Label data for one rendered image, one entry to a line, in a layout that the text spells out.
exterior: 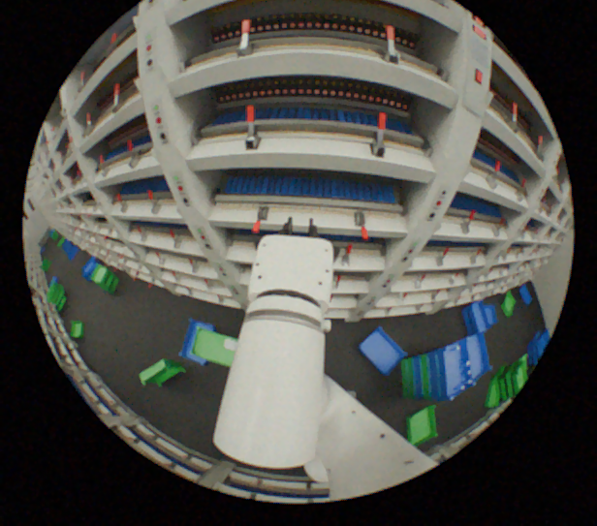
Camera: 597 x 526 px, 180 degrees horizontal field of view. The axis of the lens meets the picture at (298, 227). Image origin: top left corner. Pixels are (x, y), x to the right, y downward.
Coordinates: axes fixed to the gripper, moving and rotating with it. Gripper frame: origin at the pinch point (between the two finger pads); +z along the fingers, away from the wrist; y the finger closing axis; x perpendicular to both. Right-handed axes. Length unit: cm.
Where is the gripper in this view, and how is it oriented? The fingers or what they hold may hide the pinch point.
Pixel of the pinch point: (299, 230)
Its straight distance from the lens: 30.8
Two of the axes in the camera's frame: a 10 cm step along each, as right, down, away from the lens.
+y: -9.9, -0.8, 0.7
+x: -0.2, 8.2, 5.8
